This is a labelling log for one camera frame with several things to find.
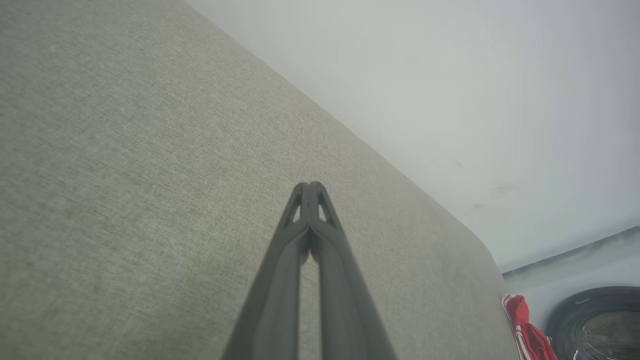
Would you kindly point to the white washing machine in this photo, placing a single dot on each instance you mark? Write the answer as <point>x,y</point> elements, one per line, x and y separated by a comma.
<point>565,275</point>

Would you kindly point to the red basketball jersey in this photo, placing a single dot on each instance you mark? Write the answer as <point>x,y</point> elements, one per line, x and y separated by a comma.
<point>530,335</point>

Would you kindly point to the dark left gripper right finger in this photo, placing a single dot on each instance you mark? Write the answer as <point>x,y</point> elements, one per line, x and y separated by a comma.
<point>345,300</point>

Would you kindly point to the grey-beige fabric sofa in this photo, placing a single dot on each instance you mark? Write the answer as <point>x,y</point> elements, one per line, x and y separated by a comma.
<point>150,175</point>

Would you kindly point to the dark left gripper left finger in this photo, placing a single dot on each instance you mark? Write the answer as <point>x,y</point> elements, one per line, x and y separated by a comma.
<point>272,300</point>

